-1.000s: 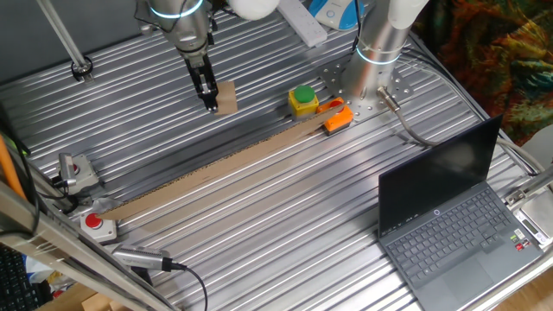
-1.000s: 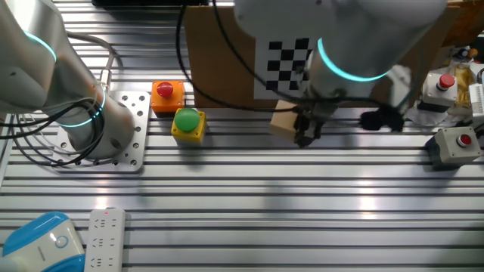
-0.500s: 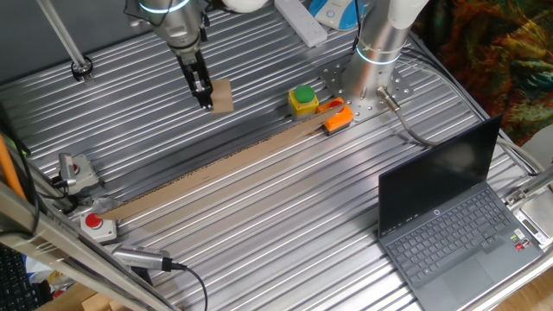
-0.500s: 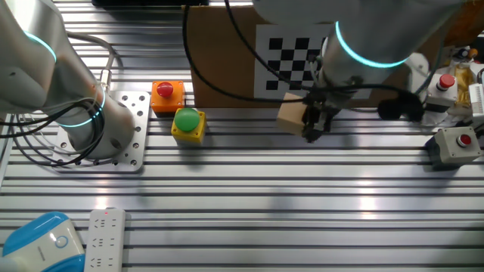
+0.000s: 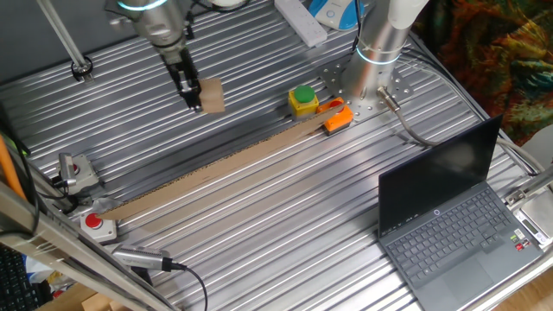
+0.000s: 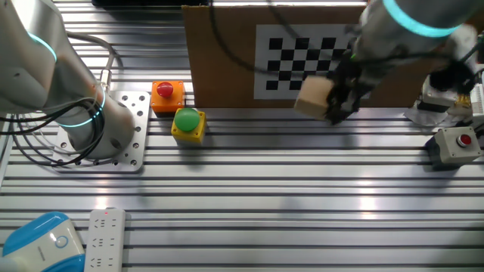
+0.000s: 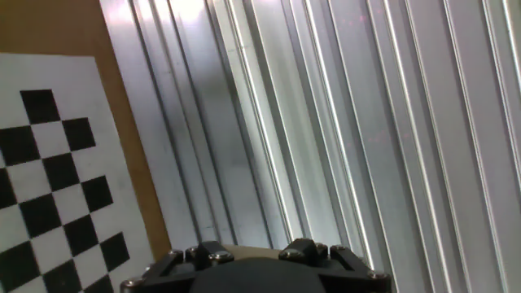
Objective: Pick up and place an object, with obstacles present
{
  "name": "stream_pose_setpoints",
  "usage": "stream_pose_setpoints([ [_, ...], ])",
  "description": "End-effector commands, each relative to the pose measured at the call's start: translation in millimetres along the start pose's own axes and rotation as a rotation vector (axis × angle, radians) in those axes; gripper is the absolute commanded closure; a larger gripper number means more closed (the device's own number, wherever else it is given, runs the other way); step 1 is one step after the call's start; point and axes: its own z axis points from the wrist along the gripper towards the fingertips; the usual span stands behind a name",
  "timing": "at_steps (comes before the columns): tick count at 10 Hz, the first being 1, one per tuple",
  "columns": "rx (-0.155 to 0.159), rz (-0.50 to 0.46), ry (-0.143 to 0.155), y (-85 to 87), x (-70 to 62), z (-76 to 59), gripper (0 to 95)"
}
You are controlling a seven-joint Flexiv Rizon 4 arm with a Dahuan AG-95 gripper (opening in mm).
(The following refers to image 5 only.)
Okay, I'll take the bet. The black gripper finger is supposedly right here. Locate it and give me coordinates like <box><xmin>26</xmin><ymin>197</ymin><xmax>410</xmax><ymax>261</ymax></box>
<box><xmin>178</xmin><ymin>75</ymin><xmax>205</xmax><ymax>114</ymax></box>

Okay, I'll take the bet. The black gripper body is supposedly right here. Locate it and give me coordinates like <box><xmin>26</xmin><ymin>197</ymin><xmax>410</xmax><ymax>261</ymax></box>
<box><xmin>165</xmin><ymin>46</ymin><xmax>202</xmax><ymax>94</ymax></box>

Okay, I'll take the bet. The wooden cube block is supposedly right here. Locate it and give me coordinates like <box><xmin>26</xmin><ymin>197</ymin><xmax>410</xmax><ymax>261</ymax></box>
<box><xmin>199</xmin><ymin>77</ymin><xmax>226</xmax><ymax>115</ymax></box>

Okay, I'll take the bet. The brown cardboard board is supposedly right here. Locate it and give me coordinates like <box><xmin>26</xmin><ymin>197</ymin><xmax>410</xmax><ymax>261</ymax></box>
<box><xmin>98</xmin><ymin>102</ymin><xmax>347</xmax><ymax>222</ymax></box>

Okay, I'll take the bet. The yellow box green button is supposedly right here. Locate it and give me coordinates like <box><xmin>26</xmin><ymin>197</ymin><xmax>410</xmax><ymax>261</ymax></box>
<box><xmin>287</xmin><ymin>84</ymin><xmax>321</xmax><ymax>118</ymax></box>

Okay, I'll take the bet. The silver pole with base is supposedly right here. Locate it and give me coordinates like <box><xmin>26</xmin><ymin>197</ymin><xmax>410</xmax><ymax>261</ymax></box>
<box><xmin>35</xmin><ymin>0</ymin><xmax>95</xmax><ymax>84</ymax></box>

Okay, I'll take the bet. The grey box flat red button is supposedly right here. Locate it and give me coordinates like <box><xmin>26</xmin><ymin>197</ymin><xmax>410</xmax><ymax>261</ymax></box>
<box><xmin>54</xmin><ymin>152</ymin><xmax>100</xmax><ymax>196</ymax></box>

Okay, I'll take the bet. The white power strip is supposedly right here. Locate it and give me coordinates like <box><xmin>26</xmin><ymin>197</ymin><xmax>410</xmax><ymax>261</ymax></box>
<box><xmin>273</xmin><ymin>0</ymin><xmax>329</xmax><ymax>48</ymax></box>

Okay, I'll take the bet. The orange box red button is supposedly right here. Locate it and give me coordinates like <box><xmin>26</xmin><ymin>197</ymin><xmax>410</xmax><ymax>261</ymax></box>
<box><xmin>315</xmin><ymin>97</ymin><xmax>354</xmax><ymax>136</ymax></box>

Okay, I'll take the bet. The grey box tall red button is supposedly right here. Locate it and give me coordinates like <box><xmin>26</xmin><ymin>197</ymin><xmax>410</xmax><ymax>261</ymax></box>
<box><xmin>79</xmin><ymin>210</ymin><xmax>118</xmax><ymax>244</ymax></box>

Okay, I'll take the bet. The blue and white device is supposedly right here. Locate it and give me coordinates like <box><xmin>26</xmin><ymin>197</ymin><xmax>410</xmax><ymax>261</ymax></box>
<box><xmin>308</xmin><ymin>0</ymin><xmax>366</xmax><ymax>32</ymax></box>

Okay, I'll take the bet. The orange pole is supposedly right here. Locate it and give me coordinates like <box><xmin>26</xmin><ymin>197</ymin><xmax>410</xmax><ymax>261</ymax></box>
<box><xmin>0</xmin><ymin>133</ymin><xmax>28</xmax><ymax>200</ymax></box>

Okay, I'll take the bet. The brown cardboard box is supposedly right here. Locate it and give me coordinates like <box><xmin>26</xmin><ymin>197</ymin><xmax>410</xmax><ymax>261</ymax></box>
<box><xmin>36</xmin><ymin>282</ymin><xmax>131</xmax><ymax>311</ymax></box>

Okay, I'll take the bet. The black keyboard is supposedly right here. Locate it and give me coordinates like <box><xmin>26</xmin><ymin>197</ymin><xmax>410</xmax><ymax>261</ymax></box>
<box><xmin>0</xmin><ymin>244</ymin><xmax>43</xmax><ymax>311</ymax></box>

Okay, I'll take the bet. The dark grey laptop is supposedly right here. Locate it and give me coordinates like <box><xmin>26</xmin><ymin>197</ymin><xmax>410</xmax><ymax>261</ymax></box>
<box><xmin>376</xmin><ymin>113</ymin><xmax>545</xmax><ymax>311</ymax></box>

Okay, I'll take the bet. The colourful patterned cloth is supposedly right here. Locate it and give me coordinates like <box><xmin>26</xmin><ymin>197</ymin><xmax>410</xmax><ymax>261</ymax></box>
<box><xmin>413</xmin><ymin>0</ymin><xmax>553</xmax><ymax>147</ymax></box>

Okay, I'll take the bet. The silver digital scale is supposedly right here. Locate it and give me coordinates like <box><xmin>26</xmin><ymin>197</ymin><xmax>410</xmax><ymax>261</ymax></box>
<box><xmin>512</xmin><ymin>188</ymin><xmax>553</xmax><ymax>251</ymax></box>

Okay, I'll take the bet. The small silver camera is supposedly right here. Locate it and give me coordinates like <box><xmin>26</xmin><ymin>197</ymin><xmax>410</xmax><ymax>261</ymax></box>
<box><xmin>52</xmin><ymin>152</ymin><xmax>79</xmax><ymax>189</ymax></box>

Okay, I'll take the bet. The silver camera with cable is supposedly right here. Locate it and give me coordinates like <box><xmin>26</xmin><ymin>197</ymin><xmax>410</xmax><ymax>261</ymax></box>
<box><xmin>111</xmin><ymin>244</ymin><xmax>175</xmax><ymax>273</ymax></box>

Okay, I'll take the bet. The black base cable bundle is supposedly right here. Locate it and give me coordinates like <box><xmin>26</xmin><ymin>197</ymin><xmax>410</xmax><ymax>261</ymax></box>
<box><xmin>350</xmin><ymin>0</ymin><xmax>365</xmax><ymax>54</ymax></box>

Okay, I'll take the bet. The black camera cable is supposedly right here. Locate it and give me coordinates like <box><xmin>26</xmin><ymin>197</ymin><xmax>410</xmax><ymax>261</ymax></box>
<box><xmin>169</xmin><ymin>262</ymin><xmax>209</xmax><ymax>311</ymax></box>

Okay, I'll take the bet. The aluminium frame bar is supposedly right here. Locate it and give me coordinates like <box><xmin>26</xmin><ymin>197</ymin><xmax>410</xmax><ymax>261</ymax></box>
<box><xmin>0</xmin><ymin>180</ymin><xmax>179</xmax><ymax>311</ymax></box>

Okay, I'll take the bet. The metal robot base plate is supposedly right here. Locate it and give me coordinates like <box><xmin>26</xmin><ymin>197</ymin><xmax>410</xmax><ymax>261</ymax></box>
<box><xmin>320</xmin><ymin>54</ymin><xmax>415</xmax><ymax>123</ymax></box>

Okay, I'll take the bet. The grey braided hose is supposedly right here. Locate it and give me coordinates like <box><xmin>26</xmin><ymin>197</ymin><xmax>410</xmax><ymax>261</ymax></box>
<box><xmin>376</xmin><ymin>85</ymin><xmax>546</xmax><ymax>175</ymax></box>

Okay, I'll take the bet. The metal corner bracket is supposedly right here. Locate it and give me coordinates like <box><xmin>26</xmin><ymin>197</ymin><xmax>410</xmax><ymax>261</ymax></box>
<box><xmin>503</xmin><ymin>165</ymin><xmax>553</xmax><ymax>206</ymax></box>

